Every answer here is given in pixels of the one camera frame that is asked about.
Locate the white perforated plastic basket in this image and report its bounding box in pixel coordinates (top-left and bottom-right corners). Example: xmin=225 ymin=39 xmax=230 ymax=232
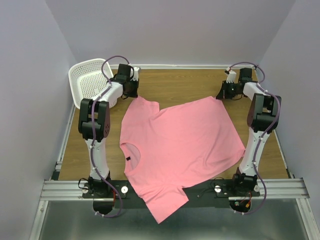
xmin=68 ymin=58 xmax=123 ymax=109

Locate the pink t shirt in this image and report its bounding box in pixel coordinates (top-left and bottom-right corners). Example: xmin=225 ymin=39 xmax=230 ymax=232
xmin=119 ymin=96 xmax=245 ymax=223

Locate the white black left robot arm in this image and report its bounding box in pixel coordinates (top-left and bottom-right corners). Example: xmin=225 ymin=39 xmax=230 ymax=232
xmin=78 ymin=62 xmax=141 ymax=198

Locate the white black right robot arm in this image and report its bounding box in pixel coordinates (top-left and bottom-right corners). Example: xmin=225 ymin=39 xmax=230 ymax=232
xmin=216 ymin=67 xmax=282 ymax=196

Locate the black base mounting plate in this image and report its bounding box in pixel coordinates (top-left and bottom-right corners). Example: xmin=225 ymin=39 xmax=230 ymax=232
xmin=78 ymin=177 xmax=261 ymax=214

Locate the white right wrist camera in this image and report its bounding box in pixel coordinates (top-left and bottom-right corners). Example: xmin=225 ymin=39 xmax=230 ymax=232
xmin=224 ymin=67 xmax=237 ymax=84

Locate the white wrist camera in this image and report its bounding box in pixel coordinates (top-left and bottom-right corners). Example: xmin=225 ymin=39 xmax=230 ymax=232
xmin=130 ymin=66 xmax=141 ymax=82
xmin=224 ymin=67 xmax=237 ymax=84

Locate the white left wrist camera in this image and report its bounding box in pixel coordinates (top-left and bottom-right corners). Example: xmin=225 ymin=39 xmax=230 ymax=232
xmin=130 ymin=66 xmax=141 ymax=82

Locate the aluminium extrusion rail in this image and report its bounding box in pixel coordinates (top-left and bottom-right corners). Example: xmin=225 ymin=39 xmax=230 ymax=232
xmin=30 ymin=178 xmax=319 ymax=240

